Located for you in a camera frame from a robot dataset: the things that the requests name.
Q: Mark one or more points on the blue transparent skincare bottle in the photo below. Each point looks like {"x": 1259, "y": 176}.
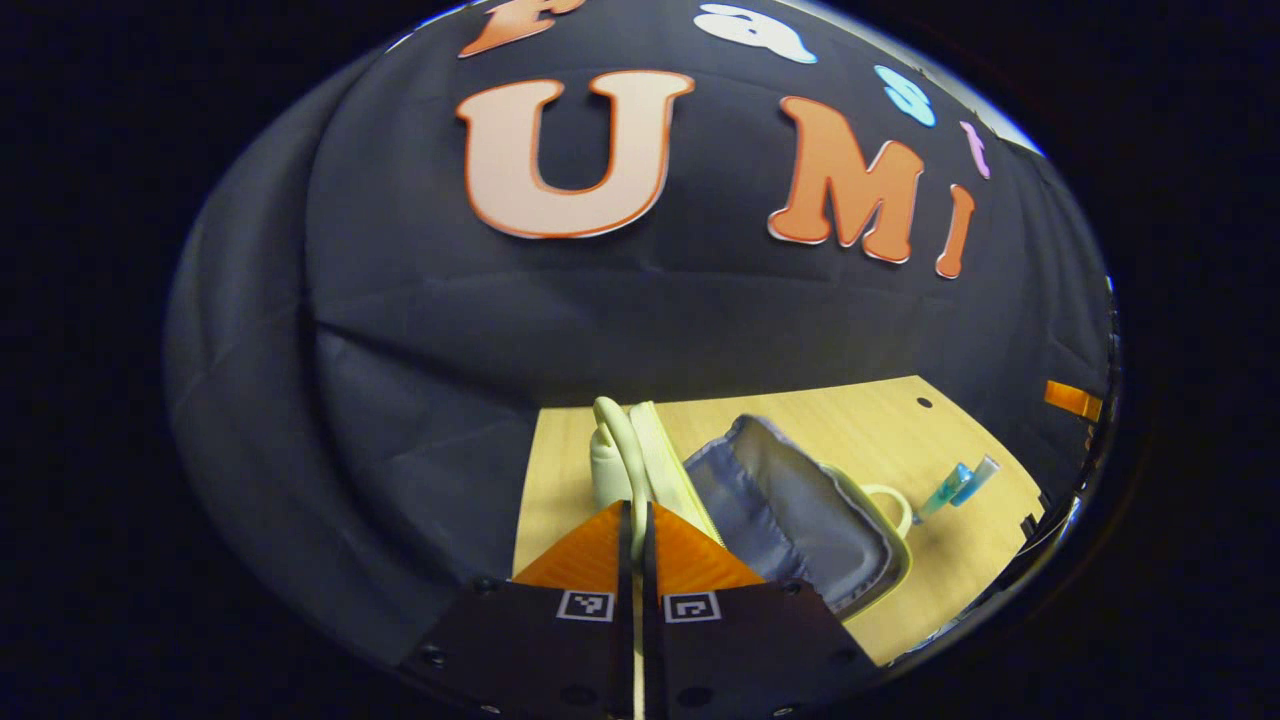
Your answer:
{"x": 943, "y": 492}

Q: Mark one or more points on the pale yellow suitcase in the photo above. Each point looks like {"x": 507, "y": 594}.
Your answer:
{"x": 790, "y": 515}

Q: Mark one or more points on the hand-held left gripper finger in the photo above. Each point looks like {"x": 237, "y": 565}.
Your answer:
{"x": 626, "y": 600}
{"x": 651, "y": 600}

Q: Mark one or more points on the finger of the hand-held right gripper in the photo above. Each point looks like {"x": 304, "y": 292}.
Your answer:
{"x": 1073, "y": 400}

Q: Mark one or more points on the white blue gradient tube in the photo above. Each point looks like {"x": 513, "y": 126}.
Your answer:
{"x": 980, "y": 475}

